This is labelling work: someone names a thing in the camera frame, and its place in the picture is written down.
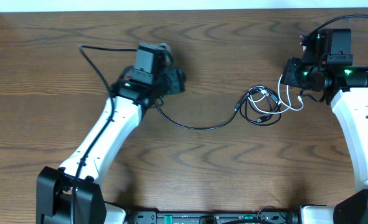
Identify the white usb cable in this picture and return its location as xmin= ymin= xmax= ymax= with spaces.
xmin=248 ymin=74 xmax=304 ymax=115

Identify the smooth black usb cable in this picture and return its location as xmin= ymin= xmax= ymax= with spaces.
xmin=154 ymin=93 xmax=250 ymax=131

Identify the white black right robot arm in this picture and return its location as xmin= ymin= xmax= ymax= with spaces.
xmin=280 ymin=29 xmax=368 ymax=223

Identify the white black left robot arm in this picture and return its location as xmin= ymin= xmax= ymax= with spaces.
xmin=35 ymin=43 xmax=185 ymax=223

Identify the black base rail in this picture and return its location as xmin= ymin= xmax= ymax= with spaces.
xmin=123 ymin=207 xmax=301 ymax=224

